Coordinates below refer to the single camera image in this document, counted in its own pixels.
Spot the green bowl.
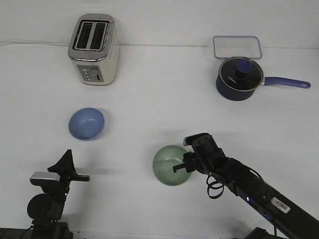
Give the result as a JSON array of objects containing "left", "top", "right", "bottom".
[{"left": 153, "top": 145, "right": 191, "bottom": 186}]

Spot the cream and silver toaster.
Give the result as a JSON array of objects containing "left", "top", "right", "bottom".
[{"left": 68, "top": 13, "right": 120, "bottom": 86}]

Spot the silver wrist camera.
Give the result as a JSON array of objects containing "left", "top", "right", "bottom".
[
  {"left": 183, "top": 132, "right": 210, "bottom": 146},
  {"left": 29, "top": 171, "right": 60, "bottom": 186}
]

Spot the white toaster power cable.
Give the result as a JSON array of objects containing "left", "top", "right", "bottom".
[{"left": 0, "top": 40, "right": 70, "bottom": 48}]

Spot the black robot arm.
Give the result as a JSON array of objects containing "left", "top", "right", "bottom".
[
  {"left": 27, "top": 149, "right": 90, "bottom": 239},
  {"left": 173, "top": 133, "right": 319, "bottom": 239}
]

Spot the glass pot lid blue knob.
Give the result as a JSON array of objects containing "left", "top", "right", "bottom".
[{"left": 218, "top": 56, "right": 264, "bottom": 92}]

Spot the blue bowl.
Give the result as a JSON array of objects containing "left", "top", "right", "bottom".
[{"left": 68, "top": 108, "right": 105, "bottom": 141}]

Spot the clear blue-rimmed container lid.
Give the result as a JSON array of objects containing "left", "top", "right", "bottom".
[{"left": 212, "top": 36, "right": 263, "bottom": 59}]

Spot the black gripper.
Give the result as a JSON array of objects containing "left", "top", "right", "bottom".
[
  {"left": 172, "top": 135, "right": 226, "bottom": 174},
  {"left": 47, "top": 149, "right": 90, "bottom": 189}
]

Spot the dark blue saucepan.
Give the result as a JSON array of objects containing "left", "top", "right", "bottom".
[{"left": 215, "top": 65, "right": 312, "bottom": 102}]

